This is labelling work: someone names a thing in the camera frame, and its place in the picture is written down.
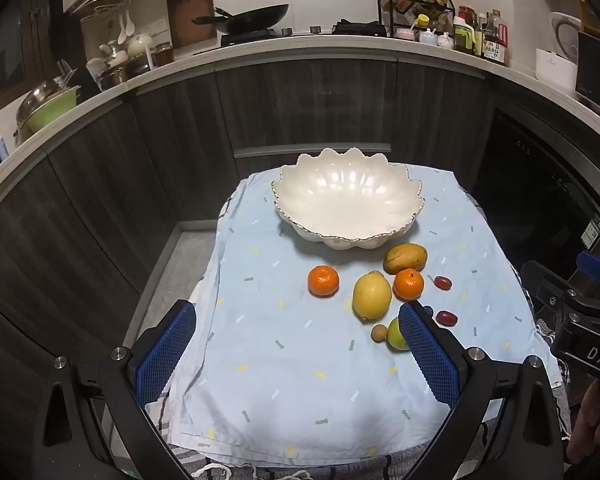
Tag steel mixing bowl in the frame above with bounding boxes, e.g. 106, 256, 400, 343
15, 80, 65, 128

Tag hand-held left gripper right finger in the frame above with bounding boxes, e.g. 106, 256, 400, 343
398, 300, 566, 480

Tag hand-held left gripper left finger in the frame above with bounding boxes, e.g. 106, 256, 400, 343
30, 299, 198, 480

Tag yellow mango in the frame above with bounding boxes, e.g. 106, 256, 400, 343
383, 242, 428, 275

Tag yellow lemon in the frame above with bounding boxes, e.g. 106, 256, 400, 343
352, 270, 393, 322

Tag light blue confetti cloth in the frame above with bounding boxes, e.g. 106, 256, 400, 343
142, 162, 563, 466

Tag round green plum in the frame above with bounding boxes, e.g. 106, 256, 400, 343
386, 316, 411, 352

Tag white kitchen appliance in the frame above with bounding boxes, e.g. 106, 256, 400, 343
535, 11, 584, 93

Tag black wok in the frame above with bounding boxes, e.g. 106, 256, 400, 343
192, 4, 291, 33

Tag oil bottle with red handle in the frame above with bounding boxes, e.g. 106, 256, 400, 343
482, 9, 510, 65

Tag person's right hand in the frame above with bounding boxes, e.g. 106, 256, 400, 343
567, 379, 600, 466

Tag dark sauce bottle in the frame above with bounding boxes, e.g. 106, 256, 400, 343
472, 12, 487, 57

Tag steel pot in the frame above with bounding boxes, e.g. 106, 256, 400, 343
100, 55, 153, 87

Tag wooden cutting board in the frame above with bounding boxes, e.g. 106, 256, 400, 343
166, 0, 218, 50

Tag white hanging spoons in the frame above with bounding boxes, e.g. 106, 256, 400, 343
117, 10, 134, 44

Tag white scalloped bowl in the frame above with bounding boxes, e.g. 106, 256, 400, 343
271, 148, 426, 252

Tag orange tangerine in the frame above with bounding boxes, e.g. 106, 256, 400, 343
307, 265, 341, 299
392, 268, 425, 302

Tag black gas stove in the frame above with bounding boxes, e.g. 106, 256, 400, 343
220, 20, 388, 47

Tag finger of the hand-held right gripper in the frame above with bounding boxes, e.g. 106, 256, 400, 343
576, 250, 600, 311
522, 260, 588, 326

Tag black built-in dishwasher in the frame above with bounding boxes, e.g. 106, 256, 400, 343
472, 110, 600, 273

